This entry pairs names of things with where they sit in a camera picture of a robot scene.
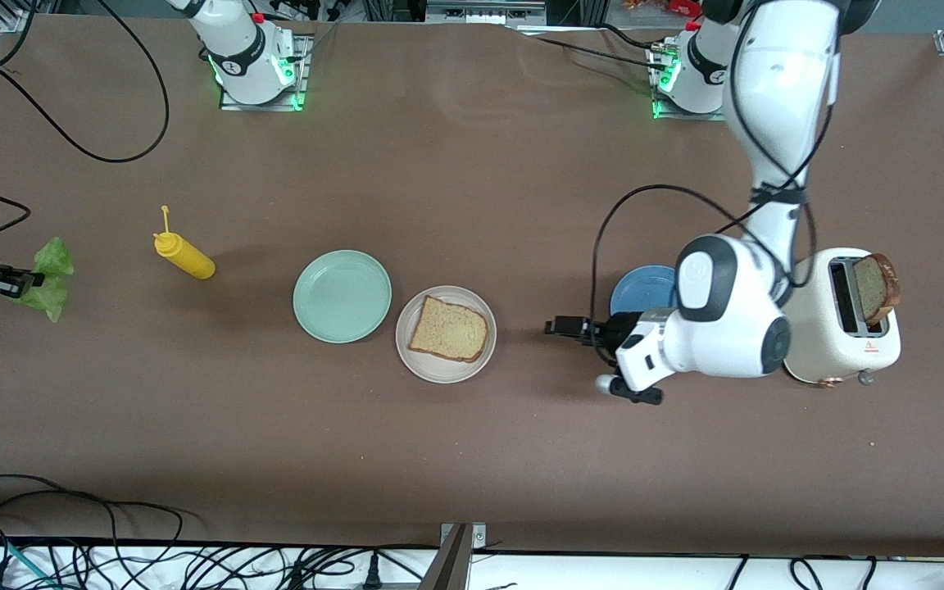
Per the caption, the green lettuce leaf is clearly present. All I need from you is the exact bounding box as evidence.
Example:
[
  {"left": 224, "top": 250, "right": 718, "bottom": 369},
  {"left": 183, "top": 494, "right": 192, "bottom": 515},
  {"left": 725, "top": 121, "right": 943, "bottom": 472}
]
[{"left": 11, "top": 236, "right": 75, "bottom": 324}]

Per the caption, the brown bread slice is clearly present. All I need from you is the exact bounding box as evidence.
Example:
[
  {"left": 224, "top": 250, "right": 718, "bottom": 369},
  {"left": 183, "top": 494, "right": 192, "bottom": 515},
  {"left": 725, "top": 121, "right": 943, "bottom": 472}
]
[
  {"left": 851, "top": 252, "right": 901, "bottom": 325},
  {"left": 406, "top": 295, "right": 489, "bottom": 363}
]

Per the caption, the blue round plate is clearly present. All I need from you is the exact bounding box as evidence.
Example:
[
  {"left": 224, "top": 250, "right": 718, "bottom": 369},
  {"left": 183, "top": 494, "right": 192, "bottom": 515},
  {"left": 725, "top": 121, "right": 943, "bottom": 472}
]
[{"left": 610, "top": 264, "right": 679, "bottom": 316}]

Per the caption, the beige round plate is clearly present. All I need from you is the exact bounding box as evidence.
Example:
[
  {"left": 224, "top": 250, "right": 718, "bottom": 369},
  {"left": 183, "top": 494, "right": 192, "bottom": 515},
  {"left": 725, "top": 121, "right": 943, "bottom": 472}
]
[{"left": 395, "top": 284, "right": 498, "bottom": 385}]

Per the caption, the green round plate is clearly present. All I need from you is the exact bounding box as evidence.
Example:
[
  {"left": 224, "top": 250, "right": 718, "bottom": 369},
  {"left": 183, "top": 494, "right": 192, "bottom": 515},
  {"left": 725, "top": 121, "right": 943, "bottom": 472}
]
[{"left": 293, "top": 249, "right": 393, "bottom": 344}]

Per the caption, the yellow squeeze bottle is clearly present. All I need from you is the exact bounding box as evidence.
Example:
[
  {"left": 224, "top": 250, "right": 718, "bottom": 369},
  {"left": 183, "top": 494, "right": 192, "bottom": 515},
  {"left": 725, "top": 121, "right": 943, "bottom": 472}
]
[{"left": 152, "top": 205, "right": 217, "bottom": 281}]

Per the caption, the white two-slot toaster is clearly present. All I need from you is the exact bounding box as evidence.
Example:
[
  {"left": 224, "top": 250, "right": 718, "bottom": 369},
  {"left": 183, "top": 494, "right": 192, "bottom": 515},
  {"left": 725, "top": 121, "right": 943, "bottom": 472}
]
[{"left": 782, "top": 246, "right": 903, "bottom": 388}]

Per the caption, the white lower bench ledge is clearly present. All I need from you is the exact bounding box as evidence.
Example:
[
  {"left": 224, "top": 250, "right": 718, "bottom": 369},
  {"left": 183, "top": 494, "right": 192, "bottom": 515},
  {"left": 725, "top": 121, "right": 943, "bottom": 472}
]
[{"left": 0, "top": 537, "right": 944, "bottom": 590}]

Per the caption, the red orange packet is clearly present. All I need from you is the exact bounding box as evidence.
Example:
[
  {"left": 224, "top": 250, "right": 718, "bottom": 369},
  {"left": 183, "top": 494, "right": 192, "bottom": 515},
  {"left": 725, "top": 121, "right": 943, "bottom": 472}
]
[{"left": 624, "top": 0, "right": 704, "bottom": 19}]

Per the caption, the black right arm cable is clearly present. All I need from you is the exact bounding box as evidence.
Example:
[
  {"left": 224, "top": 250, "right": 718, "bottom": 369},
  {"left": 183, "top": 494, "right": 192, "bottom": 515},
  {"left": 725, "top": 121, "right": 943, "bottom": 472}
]
[{"left": 0, "top": 0, "right": 170, "bottom": 311}]

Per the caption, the silver angle bracket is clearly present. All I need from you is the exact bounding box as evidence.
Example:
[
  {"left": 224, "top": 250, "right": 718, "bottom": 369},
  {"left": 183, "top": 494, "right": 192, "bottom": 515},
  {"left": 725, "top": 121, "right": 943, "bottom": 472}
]
[{"left": 439, "top": 522, "right": 488, "bottom": 551}]

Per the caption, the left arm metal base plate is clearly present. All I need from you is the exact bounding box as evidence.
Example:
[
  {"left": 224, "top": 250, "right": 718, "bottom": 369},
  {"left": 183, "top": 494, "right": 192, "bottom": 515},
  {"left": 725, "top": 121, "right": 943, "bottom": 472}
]
[{"left": 651, "top": 94, "right": 727, "bottom": 122}]

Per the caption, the dark metal mount post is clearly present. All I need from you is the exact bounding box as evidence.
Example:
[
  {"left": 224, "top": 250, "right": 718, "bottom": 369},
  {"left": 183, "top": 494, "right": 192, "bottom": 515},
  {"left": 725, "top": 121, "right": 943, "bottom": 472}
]
[{"left": 419, "top": 524, "right": 473, "bottom": 590}]

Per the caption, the black base cable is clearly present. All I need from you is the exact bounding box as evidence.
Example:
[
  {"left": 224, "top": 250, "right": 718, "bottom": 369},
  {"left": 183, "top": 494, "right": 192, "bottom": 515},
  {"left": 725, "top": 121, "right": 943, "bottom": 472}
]
[
  {"left": 579, "top": 23, "right": 663, "bottom": 52},
  {"left": 531, "top": 34, "right": 669, "bottom": 75}
]

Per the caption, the teal cable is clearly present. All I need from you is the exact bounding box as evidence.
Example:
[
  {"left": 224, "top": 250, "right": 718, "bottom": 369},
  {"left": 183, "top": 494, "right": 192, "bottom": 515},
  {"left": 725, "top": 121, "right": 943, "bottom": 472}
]
[{"left": 0, "top": 533, "right": 59, "bottom": 589}]

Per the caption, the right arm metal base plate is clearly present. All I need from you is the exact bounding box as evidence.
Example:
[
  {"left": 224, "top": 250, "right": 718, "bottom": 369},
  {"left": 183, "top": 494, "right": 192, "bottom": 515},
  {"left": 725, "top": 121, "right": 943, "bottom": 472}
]
[{"left": 218, "top": 33, "right": 311, "bottom": 112}]

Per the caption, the aluminium frame with sockets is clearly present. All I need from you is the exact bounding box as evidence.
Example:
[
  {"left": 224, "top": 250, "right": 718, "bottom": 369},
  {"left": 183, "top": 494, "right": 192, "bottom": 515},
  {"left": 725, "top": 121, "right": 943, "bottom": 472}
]
[{"left": 361, "top": 0, "right": 608, "bottom": 27}]

